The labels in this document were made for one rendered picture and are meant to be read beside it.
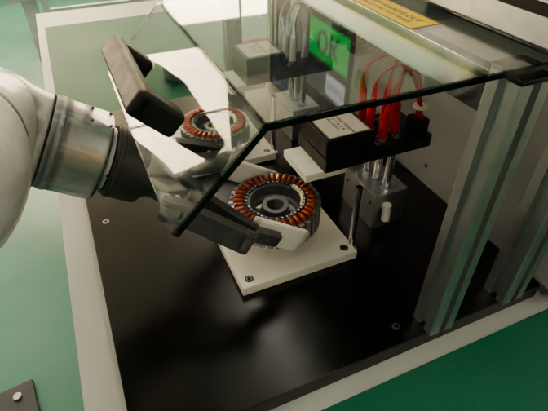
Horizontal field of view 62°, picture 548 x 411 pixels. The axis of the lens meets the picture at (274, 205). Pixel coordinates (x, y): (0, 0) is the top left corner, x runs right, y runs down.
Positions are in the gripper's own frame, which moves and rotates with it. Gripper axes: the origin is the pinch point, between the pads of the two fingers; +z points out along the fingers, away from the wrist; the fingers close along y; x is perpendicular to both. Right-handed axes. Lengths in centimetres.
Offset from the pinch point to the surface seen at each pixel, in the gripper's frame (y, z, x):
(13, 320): 65, -15, 104
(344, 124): 0.6, 2.6, -12.6
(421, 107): 0.1, 10.1, -18.2
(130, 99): -15.2, -23.3, -13.4
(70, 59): 77, -21, 21
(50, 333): 57, -5, 99
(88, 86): 60, -17, 19
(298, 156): 1.4, 0.1, -6.5
